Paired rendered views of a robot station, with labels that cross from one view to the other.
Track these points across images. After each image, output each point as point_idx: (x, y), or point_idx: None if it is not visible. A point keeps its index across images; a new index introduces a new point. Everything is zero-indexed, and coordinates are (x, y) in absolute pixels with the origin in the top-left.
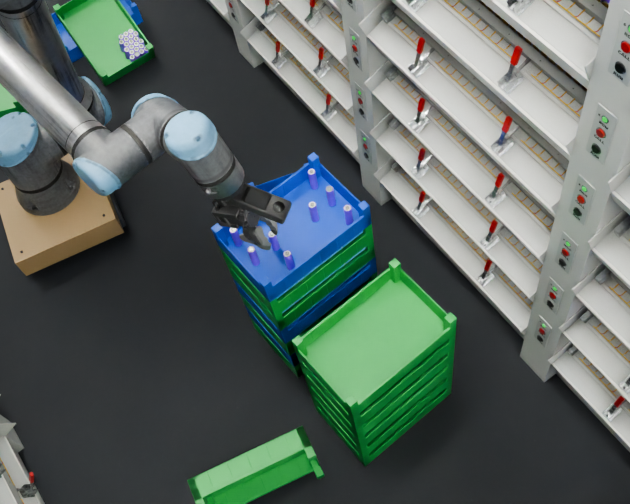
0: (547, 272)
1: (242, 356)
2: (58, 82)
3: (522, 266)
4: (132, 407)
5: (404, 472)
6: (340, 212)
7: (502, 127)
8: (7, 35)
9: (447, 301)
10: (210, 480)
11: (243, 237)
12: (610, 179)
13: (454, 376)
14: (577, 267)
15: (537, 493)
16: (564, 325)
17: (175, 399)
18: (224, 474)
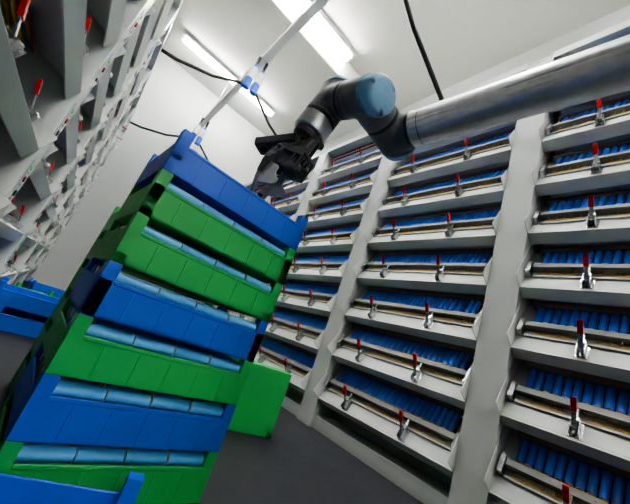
0: (35, 156)
1: (224, 486)
2: (481, 88)
3: None
4: (352, 503)
5: None
6: None
7: (88, 28)
8: (587, 49)
9: None
10: (276, 369)
11: (282, 192)
12: (125, 50)
13: None
14: (61, 129)
15: (26, 348)
16: (9, 205)
17: (306, 489)
18: (267, 366)
